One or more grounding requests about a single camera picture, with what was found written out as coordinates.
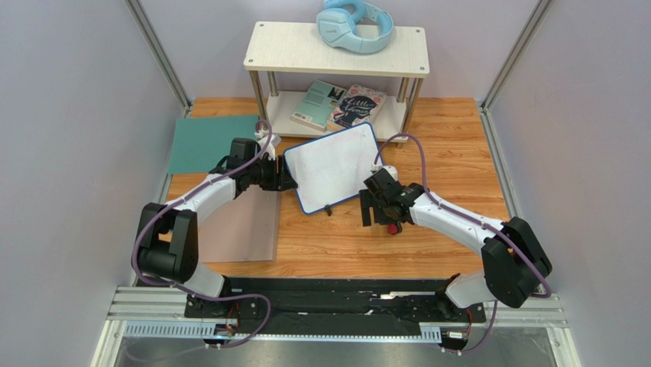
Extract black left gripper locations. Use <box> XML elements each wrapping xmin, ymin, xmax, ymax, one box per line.
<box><xmin>246</xmin><ymin>155</ymin><xmax>298</xmax><ymax>192</ymax></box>

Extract red whiteboard eraser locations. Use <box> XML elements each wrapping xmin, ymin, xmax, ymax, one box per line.
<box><xmin>387</xmin><ymin>222</ymin><xmax>403</xmax><ymax>235</ymax></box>

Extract blue framed whiteboard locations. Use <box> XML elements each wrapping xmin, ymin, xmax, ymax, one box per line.
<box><xmin>284</xmin><ymin>123</ymin><xmax>382</xmax><ymax>215</ymax></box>

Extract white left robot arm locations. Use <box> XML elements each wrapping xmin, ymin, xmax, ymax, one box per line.
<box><xmin>131</xmin><ymin>134</ymin><xmax>298</xmax><ymax>301</ymax></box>

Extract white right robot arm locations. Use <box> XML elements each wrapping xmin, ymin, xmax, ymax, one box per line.
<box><xmin>359</xmin><ymin>166</ymin><xmax>552</xmax><ymax>310</ymax></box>

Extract pinkish brown mat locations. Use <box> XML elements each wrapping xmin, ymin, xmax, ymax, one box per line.
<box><xmin>199</xmin><ymin>187</ymin><xmax>280</xmax><ymax>263</ymax></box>

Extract teal paperback book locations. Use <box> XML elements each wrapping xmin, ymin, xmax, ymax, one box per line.
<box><xmin>290</xmin><ymin>80</ymin><xmax>347</xmax><ymax>132</ymax></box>

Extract teal green mat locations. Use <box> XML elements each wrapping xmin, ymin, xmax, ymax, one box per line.
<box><xmin>167</xmin><ymin>115</ymin><xmax>258</xmax><ymax>175</ymax></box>

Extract floral Little Women book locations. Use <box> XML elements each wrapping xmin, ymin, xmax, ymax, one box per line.
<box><xmin>326</xmin><ymin>84</ymin><xmax>387</xmax><ymax>132</ymax></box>

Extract white two-tier shelf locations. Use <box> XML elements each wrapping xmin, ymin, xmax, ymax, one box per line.
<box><xmin>243</xmin><ymin>21</ymin><xmax>429</xmax><ymax>141</ymax></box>

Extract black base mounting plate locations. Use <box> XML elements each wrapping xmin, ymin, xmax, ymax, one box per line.
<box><xmin>182</xmin><ymin>278</ymin><xmax>488</xmax><ymax>336</ymax></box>

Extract light blue headphones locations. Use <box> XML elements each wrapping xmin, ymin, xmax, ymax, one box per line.
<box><xmin>316</xmin><ymin>0</ymin><xmax>394</xmax><ymax>54</ymax></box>

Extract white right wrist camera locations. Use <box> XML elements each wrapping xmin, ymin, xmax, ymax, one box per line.
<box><xmin>371</xmin><ymin>162</ymin><xmax>399</xmax><ymax>180</ymax></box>

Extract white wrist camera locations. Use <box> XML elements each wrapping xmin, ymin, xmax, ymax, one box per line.
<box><xmin>254</xmin><ymin>129</ymin><xmax>281</xmax><ymax>161</ymax></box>
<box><xmin>371</xmin><ymin>162</ymin><xmax>399</xmax><ymax>180</ymax></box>

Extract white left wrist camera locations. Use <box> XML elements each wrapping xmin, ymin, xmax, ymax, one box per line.
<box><xmin>254</xmin><ymin>129</ymin><xmax>281</xmax><ymax>161</ymax></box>

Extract aluminium slotted rail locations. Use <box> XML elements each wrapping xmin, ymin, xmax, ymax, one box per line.
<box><xmin>123</xmin><ymin>320</ymin><xmax>442</xmax><ymax>344</ymax></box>

